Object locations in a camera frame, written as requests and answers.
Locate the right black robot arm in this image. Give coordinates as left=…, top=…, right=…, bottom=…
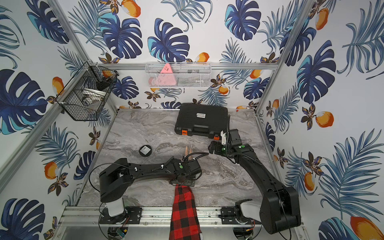
left=208, top=129, right=302, bottom=234

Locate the black wire basket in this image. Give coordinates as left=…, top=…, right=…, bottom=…
left=55, top=62, right=119, bottom=122

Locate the black plastic tool case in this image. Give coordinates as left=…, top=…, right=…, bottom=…
left=175, top=103, right=228, bottom=140

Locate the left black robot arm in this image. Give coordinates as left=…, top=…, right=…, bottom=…
left=99, top=152, right=209, bottom=218

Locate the pink triangular object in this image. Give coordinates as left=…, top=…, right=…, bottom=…
left=149, top=63, right=177, bottom=88

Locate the mannequin hand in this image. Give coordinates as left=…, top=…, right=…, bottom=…
left=184, top=146, right=193, bottom=161

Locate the red plaid sleeved forearm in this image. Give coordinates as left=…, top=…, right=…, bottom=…
left=169, top=185, right=202, bottom=240

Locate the black round disc with label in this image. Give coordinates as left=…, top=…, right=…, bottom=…
left=139, top=145, right=153, bottom=158

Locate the white wire basket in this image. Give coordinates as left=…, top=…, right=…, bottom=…
left=145, top=62, right=212, bottom=89

